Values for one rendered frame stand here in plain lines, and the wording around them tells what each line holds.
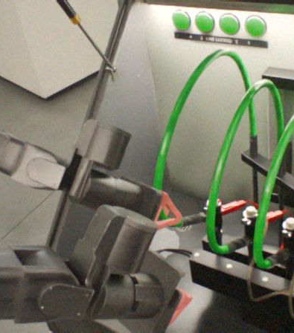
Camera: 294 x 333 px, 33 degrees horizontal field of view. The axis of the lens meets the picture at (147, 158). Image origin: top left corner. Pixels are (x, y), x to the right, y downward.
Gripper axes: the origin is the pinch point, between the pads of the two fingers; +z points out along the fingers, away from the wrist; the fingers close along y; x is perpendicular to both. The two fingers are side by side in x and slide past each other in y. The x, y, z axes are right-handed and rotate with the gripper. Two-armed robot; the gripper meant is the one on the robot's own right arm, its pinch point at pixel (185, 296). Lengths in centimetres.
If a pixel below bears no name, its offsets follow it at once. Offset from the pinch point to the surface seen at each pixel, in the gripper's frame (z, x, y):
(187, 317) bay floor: 39.8, 20.7, -16.9
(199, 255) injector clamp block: 33.6, 21.1, -1.8
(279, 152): 9.6, 1.6, 24.2
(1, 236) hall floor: 105, 181, -70
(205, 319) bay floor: 41.3, 16.9, -15.3
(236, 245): 22.4, 8.1, 6.2
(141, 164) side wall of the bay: 40, 53, 9
